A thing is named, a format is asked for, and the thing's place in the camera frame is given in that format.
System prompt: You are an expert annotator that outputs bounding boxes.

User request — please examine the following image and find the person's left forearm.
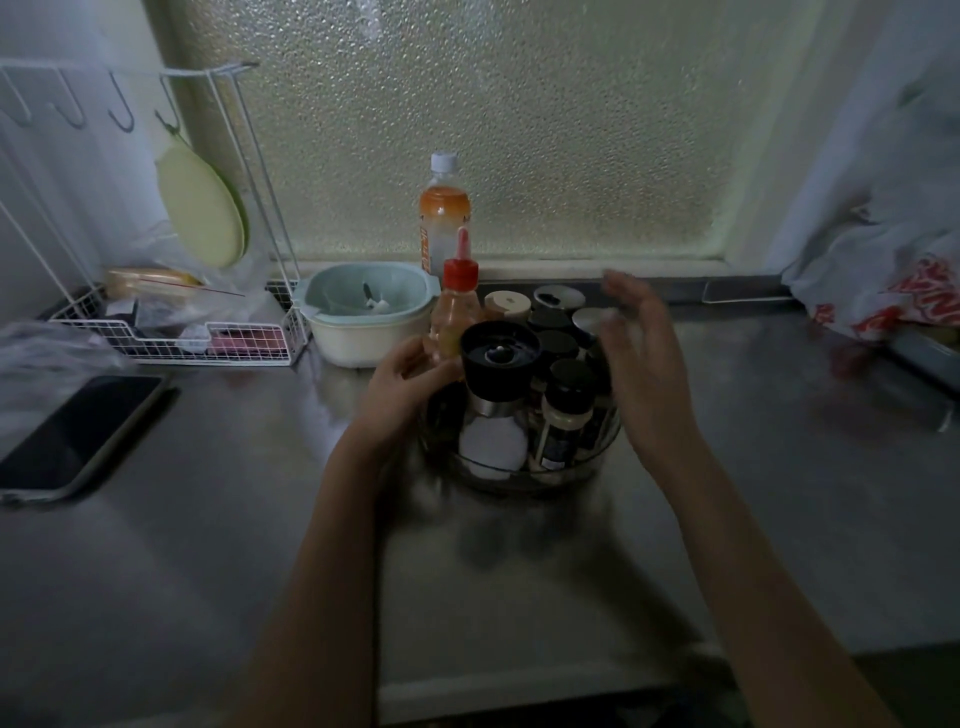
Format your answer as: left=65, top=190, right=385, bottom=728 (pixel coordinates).
left=224, top=442, right=384, bottom=728

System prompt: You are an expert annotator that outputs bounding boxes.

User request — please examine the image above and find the person's right forearm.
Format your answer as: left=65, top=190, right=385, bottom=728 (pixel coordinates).
left=659, top=442, right=901, bottom=728

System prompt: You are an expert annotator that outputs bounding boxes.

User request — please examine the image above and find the grey lid glass shaker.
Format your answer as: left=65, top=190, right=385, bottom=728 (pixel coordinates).
left=532, top=283, right=588, bottom=316

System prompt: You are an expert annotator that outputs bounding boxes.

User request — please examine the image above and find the large clear plastic bag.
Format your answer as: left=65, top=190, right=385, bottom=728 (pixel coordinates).
left=0, top=318, right=133, bottom=451

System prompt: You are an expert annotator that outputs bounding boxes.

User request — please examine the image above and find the black smartphone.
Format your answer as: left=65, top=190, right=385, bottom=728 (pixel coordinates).
left=0, top=373, right=170, bottom=505

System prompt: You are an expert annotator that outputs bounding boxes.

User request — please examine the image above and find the frosted glass window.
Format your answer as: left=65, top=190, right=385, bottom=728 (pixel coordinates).
left=142, top=0, right=894, bottom=271

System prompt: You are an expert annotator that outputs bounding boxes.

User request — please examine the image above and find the white plastic bag red print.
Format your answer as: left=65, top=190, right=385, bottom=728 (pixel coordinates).
left=779, top=67, right=960, bottom=343

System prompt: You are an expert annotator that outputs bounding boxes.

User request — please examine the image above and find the small pink packet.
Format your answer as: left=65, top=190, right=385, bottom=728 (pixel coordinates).
left=209, top=328, right=290, bottom=355

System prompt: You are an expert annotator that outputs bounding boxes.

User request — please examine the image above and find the steel lid glass jar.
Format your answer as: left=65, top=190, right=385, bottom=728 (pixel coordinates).
left=571, top=305, right=613, bottom=350

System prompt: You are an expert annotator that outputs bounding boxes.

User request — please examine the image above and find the red cap sauce bottle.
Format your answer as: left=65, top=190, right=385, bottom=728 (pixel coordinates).
left=427, top=227, right=483, bottom=361

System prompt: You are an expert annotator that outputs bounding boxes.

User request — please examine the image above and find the orange drink bottle white cap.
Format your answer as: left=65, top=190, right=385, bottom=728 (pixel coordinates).
left=418, top=152, right=472, bottom=279

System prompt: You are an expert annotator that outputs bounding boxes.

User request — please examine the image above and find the black top salt grinder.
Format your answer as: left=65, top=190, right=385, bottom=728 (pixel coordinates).
left=458, top=320, right=543, bottom=481

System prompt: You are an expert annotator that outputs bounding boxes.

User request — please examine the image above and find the yellow packet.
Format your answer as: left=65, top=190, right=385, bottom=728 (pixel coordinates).
left=104, top=267, right=204, bottom=298

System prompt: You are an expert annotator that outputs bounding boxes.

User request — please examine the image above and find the pale yellow round plate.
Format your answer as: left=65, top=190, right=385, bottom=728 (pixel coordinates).
left=155, top=133, right=249, bottom=270

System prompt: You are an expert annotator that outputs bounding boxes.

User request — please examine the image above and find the beige lid white shaker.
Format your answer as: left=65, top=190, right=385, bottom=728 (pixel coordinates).
left=483, top=290, right=532, bottom=325

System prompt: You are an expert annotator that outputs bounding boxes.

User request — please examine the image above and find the white wire rack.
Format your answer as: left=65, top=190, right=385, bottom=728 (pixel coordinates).
left=0, top=58, right=310, bottom=367

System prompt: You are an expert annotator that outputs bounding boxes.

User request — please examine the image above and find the clear round turntable tray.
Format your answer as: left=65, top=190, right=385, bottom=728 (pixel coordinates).
left=418, top=397, right=624, bottom=496

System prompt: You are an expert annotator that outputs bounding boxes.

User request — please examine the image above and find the grey metal container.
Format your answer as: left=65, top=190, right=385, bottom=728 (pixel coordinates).
left=888, top=326, right=960, bottom=391

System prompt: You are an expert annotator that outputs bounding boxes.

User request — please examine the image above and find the teal and white bowl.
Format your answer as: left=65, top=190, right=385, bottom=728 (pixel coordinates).
left=290, top=260, right=440, bottom=369

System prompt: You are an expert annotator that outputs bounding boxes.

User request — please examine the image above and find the person's right hand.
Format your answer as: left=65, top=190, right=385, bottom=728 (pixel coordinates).
left=598, top=269, right=703, bottom=481

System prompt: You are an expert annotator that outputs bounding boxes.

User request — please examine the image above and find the person's left hand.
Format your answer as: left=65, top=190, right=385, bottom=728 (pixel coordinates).
left=341, top=333, right=465, bottom=466

